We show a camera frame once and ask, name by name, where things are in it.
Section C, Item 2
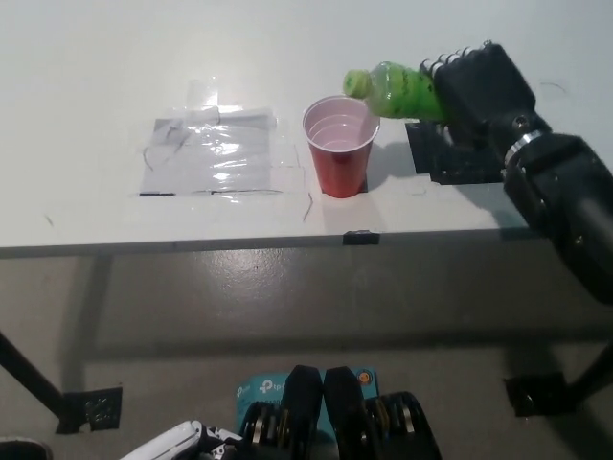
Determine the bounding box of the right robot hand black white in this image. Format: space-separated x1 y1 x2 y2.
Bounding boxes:
419 40 552 155

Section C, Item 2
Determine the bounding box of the green plastic tea bottle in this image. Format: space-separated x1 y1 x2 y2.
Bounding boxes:
341 60 446 121

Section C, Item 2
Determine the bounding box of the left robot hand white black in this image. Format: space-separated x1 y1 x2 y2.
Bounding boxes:
119 420 245 460

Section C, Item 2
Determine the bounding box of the black table leg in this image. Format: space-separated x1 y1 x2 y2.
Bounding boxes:
567 342 613 399
0 330 66 423

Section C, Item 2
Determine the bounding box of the small black tape strip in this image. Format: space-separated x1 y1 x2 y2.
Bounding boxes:
343 230 381 246

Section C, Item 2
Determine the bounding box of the teal tp-link box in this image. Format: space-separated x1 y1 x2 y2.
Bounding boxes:
236 367 382 437

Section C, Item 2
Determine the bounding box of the grey sheet under clear tape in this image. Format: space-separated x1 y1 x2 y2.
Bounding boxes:
138 107 301 198

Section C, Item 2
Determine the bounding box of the large black tape patch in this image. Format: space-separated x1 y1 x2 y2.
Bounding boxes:
404 119 509 186

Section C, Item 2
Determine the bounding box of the red plastic cup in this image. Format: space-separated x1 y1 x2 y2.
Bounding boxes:
301 95 382 199

